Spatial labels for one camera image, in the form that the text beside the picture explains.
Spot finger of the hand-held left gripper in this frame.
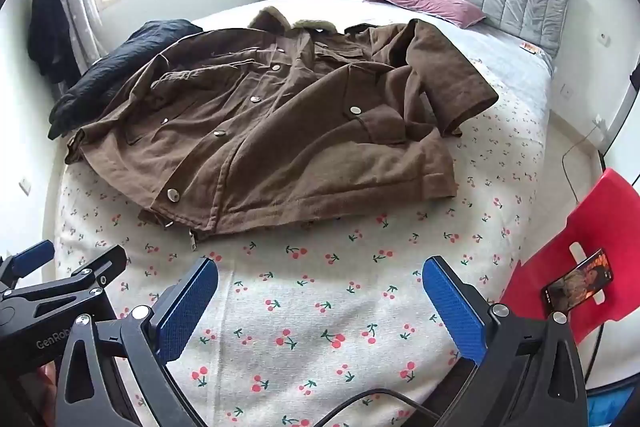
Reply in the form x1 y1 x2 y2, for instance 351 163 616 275
0 246 128 308
0 240 56 295

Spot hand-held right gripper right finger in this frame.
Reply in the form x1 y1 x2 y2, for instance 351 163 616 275
421 256 588 427

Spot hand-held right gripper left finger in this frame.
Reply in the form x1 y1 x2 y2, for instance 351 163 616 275
52 257 221 427

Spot brown jacket with fur collar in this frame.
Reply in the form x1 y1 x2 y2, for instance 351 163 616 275
64 6 501 253

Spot hanging dark clothes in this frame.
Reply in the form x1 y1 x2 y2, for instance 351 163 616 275
27 0 81 85

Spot smartphone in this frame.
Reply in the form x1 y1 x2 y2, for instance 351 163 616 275
541 248 613 314

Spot cherry print bed sheet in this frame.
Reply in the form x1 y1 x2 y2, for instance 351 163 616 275
42 0 556 427

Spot red plastic chair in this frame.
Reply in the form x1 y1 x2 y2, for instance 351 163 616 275
500 167 640 348

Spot blue plastic object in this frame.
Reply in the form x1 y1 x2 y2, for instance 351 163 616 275
586 389 636 427

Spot black pillow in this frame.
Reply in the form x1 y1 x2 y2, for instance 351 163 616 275
48 20 203 140

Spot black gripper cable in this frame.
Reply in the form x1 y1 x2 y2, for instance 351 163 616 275
322 388 451 427

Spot thin black floor cable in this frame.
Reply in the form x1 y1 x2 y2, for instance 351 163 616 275
561 127 608 208

